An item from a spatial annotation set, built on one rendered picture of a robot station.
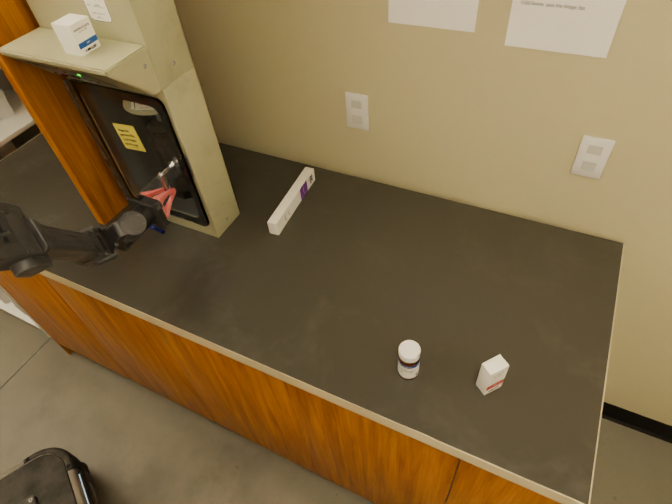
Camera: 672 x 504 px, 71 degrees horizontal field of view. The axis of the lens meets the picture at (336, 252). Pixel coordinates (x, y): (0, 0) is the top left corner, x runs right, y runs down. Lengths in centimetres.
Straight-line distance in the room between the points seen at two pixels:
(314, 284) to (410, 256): 27
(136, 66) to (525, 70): 85
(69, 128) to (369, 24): 83
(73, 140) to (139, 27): 50
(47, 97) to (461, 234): 113
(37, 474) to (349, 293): 135
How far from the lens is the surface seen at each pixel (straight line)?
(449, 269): 128
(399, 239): 134
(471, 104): 131
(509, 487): 120
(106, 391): 244
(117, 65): 107
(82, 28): 114
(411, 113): 137
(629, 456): 223
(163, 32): 115
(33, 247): 83
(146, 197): 125
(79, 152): 152
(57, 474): 207
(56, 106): 146
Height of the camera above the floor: 191
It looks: 48 degrees down
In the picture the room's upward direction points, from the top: 7 degrees counter-clockwise
